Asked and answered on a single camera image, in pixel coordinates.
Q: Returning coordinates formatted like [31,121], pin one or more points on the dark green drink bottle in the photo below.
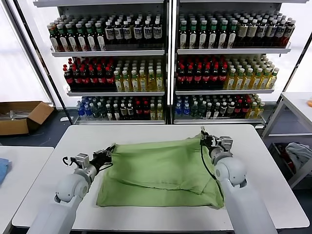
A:
[102,112]
[95,112]
[201,110]
[194,109]

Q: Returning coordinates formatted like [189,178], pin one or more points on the grey metal shelf rack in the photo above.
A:
[231,51]
[109,53]

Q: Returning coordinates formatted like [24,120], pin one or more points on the silver metal rods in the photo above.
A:
[14,114]

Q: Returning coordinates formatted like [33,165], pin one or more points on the dark storage crate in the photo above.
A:
[280,152]

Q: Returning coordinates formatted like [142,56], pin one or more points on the orange packaged item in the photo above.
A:
[310,103]

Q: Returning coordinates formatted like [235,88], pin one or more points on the cola bottle red cap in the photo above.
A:
[198,78]
[93,79]
[146,111]
[101,79]
[109,78]
[181,78]
[77,79]
[206,78]
[214,77]
[245,108]
[222,77]
[69,79]
[238,108]
[189,78]
[139,111]
[85,79]

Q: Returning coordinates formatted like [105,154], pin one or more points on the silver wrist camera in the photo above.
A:
[82,160]
[226,144]

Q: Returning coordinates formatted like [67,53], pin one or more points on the grey crumpled cloth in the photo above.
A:
[298,153]

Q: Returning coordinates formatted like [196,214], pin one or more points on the small dark drink bottle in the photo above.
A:
[209,111]
[117,112]
[109,112]
[216,111]

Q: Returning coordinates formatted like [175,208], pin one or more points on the brown cardboard box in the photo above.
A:
[14,128]

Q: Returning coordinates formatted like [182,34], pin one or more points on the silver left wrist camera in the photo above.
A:
[82,160]

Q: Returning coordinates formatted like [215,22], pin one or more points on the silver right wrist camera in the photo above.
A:
[226,144]

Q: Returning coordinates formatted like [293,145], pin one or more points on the dark tea bottle white label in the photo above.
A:
[183,36]
[193,36]
[231,36]
[212,36]
[82,40]
[222,36]
[91,40]
[100,40]
[54,39]
[202,36]
[72,40]
[64,40]

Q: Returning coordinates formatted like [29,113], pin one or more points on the grey frame side table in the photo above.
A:
[295,100]

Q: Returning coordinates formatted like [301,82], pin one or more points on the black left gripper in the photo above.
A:
[102,159]

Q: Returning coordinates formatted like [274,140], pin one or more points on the light green polo shirt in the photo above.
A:
[158,165]

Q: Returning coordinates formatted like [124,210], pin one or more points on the dark bottle beige label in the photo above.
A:
[252,31]
[242,31]

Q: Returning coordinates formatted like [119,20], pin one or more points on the small dark bottle pale label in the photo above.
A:
[223,109]
[230,109]
[130,112]
[123,112]

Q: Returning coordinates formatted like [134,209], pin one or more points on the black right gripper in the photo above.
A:
[210,144]

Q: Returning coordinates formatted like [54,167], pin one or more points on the red cloth item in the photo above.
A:
[289,162]

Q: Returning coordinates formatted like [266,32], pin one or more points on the blue drink bottle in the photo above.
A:
[80,111]
[87,112]
[186,111]
[178,111]

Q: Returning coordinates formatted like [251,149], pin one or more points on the dark bottle blue-white label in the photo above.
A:
[138,32]
[270,31]
[288,30]
[127,32]
[157,31]
[280,30]
[109,33]
[148,31]
[118,33]
[261,31]

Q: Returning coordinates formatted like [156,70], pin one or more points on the blue folded cloth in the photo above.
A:
[3,170]

